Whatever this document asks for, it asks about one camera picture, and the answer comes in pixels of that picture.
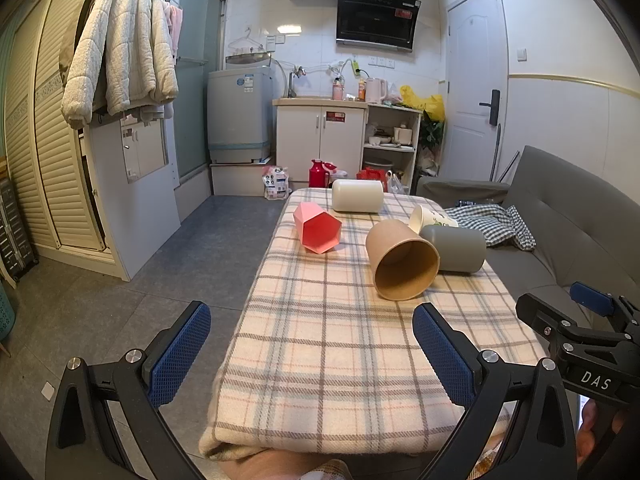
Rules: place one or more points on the red thermos jug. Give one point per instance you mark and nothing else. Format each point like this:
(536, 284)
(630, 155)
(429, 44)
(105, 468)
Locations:
(316, 175)

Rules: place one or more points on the person's leg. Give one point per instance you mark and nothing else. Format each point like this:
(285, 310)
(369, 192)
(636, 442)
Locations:
(280, 467)

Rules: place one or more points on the grey washing machine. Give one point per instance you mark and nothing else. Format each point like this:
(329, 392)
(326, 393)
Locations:
(240, 110)

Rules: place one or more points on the white detergent refill bag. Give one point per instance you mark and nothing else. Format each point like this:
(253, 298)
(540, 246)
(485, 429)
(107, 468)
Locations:
(275, 182)

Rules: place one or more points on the green plant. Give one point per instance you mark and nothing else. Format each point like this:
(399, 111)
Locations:
(432, 137)

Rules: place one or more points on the grey green cup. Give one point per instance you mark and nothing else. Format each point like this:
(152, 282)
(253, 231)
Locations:
(457, 249)

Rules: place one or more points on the white washer platform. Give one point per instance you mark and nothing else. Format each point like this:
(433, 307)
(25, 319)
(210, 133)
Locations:
(240, 177)

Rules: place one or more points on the pink bottle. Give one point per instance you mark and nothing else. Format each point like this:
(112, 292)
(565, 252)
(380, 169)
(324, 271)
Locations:
(338, 91)

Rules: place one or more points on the white printed paper cup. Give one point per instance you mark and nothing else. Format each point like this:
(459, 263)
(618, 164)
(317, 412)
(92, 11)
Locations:
(432, 219)

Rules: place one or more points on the dark suitcase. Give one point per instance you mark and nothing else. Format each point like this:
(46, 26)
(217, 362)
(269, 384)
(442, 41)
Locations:
(15, 230)

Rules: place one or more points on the white electric kettle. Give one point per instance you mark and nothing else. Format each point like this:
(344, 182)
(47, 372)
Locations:
(375, 91)

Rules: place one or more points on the plaid blanket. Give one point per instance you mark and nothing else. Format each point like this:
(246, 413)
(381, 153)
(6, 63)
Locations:
(320, 345)

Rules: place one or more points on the white sink cabinet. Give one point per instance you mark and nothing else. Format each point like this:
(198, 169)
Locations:
(305, 140)

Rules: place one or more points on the teal basket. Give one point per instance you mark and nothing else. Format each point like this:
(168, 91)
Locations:
(4, 310)

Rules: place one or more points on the black range hood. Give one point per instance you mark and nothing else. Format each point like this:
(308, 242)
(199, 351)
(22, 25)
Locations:
(376, 15)

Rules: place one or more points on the white side cabinet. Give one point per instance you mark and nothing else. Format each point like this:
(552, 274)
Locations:
(130, 210)

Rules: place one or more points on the white plastic bag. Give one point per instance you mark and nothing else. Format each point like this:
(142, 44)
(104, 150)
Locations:
(397, 185)

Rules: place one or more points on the person's right hand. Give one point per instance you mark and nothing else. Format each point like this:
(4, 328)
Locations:
(590, 432)

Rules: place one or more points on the white open shelf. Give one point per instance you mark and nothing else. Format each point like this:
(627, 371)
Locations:
(416, 150)

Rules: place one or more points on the white light switch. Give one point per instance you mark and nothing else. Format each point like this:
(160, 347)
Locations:
(521, 54)

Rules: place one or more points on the frosted glass door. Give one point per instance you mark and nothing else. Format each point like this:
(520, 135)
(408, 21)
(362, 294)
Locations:
(197, 35)

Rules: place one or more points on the pink hexagonal cup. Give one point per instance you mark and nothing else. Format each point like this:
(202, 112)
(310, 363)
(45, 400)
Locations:
(317, 227)

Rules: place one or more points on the orange bottle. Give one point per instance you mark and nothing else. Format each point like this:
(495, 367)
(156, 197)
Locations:
(361, 91)

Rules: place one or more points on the brown paper cup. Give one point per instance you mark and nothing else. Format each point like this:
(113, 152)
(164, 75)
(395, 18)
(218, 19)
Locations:
(402, 265)

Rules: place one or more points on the cream louvred wardrobe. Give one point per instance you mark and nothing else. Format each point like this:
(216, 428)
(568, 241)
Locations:
(50, 160)

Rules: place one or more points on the white door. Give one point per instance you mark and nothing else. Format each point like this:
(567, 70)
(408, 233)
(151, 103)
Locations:
(472, 60)

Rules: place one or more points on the red bag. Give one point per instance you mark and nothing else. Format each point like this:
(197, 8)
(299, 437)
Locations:
(370, 175)

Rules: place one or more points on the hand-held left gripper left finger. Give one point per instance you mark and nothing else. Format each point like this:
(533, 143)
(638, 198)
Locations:
(179, 352)

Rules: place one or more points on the white fleece jacket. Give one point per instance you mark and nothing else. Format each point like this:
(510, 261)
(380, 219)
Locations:
(120, 45)

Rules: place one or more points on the yellow plastic bag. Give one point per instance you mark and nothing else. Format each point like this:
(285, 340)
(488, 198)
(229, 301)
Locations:
(432, 105)

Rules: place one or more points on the green power strip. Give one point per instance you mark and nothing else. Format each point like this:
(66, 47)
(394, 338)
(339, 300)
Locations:
(356, 67)

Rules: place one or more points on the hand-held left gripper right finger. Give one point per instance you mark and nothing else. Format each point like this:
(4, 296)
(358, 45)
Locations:
(442, 355)

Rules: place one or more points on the pink towel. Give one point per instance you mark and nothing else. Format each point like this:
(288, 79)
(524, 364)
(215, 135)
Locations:
(174, 27)

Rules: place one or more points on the cream white cup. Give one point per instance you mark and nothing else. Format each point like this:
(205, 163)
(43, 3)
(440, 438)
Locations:
(357, 195)

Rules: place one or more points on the checked cloth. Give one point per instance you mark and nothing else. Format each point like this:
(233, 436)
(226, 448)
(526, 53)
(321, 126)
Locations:
(505, 225)

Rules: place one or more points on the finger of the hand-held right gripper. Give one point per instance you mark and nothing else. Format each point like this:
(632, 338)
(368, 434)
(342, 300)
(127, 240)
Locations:
(537, 310)
(592, 298)

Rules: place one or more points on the grey sofa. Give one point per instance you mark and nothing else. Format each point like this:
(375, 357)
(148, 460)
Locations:
(575, 230)

